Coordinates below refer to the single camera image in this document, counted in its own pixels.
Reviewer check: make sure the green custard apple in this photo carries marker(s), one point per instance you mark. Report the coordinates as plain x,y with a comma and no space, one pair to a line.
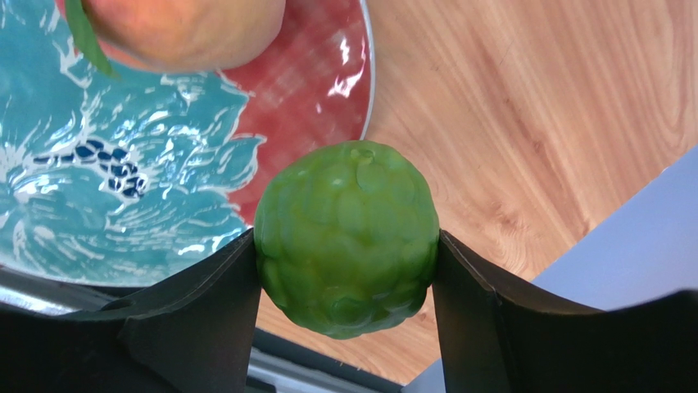
346,239

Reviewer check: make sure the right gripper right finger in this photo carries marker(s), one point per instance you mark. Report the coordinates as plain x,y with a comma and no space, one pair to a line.
500,333

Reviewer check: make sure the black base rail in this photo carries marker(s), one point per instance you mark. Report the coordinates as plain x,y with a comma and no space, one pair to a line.
276,364

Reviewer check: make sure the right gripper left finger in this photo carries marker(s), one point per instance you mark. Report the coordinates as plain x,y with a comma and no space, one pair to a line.
189,333

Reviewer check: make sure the red teal floral plate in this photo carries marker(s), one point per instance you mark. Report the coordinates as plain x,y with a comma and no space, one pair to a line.
122,182

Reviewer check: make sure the fake peach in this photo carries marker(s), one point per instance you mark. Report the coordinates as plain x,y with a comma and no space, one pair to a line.
181,36

